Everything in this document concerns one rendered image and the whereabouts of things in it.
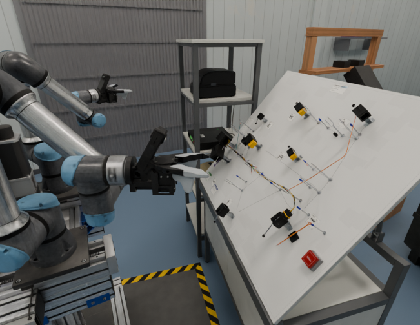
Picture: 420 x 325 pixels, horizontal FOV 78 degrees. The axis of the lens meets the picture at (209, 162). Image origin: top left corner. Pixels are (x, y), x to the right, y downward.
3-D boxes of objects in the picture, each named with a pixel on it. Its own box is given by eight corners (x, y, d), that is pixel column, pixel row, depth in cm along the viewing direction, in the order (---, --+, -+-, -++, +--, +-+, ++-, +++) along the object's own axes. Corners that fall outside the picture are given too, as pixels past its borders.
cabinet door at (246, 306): (262, 376, 123) (271, 324, 106) (225, 282, 170) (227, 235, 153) (268, 374, 124) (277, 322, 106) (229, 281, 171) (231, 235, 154)
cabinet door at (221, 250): (226, 281, 171) (228, 235, 154) (205, 228, 218) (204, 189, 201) (229, 280, 171) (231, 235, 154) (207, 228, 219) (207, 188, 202)
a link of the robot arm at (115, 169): (115, 151, 66) (102, 161, 59) (133, 151, 66) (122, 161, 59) (118, 178, 69) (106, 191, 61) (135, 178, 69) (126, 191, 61)
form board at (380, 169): (201, 179, 202) (199, 178, 201) (288, 71, 184) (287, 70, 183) (276, 325, 99) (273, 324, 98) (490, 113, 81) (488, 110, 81)
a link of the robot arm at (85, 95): (68, 107, 142) (64, 91, 139) (86, 103, 150) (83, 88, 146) (74, 109, 138) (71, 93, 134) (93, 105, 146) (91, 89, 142)
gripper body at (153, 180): (180, 183, 69) (135, 183, 69) (179, 152, 67) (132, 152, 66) (176, 195, 62) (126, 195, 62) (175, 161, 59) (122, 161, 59)
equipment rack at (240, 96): (197, 258, 241) (191, 39, 161) (185, 218, 294) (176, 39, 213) (247, 247, 253) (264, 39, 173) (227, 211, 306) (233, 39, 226)
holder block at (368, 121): (364, 109, 117) (354, 97, 112) (377, 122, 108) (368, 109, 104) (354, 116, 119) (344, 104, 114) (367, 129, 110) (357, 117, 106)
